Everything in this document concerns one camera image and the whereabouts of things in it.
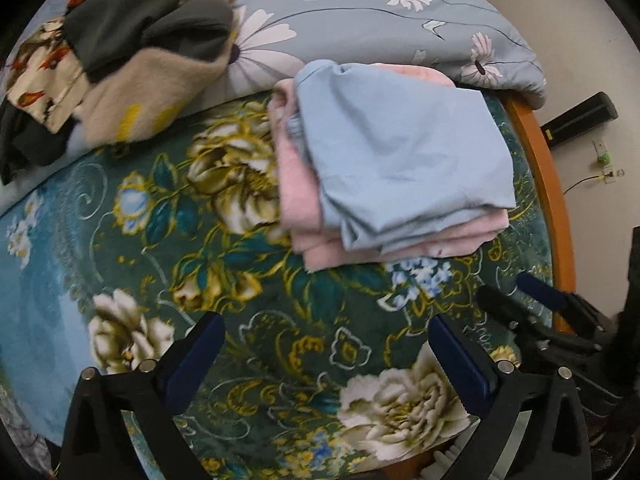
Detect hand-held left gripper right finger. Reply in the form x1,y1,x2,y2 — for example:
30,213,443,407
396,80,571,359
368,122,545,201
428,314,594,480

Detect black garment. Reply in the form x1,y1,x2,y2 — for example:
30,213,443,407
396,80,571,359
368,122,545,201
0,102,73,186

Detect light blue t-shirt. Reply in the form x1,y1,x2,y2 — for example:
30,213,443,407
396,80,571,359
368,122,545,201
285,59,517,256

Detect grey patterned cloth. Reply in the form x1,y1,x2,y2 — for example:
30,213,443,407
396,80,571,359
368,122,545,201
0,385,56,478

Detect cream and red patterned cloth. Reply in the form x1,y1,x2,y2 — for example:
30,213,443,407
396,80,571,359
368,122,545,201
5,0,118,133

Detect beige fleece garment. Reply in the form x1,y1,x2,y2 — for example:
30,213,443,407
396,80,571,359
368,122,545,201
77,0,241,146

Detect dark grey garment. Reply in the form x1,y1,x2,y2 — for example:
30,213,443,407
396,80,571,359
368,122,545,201
62,0,236,86

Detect black rectangular box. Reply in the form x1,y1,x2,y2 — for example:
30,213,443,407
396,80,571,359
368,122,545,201
542,91,618,148

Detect pink garment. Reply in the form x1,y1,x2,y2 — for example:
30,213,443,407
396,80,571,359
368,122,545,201
267,62,511,273

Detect blue floral duvet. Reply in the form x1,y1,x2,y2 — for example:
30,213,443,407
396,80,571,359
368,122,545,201
0,0,547,201

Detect teal floral blanket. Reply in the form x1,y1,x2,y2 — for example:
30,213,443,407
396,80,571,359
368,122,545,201
0,87,556,480

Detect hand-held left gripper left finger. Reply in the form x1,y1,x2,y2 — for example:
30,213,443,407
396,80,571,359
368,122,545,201
59,311,226,480

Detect white wall socket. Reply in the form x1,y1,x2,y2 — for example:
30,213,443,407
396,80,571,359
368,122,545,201
592,140,615,184

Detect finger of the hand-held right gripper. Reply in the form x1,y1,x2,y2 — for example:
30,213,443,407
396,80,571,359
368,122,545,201
475,285,601,361
516,273,618,341

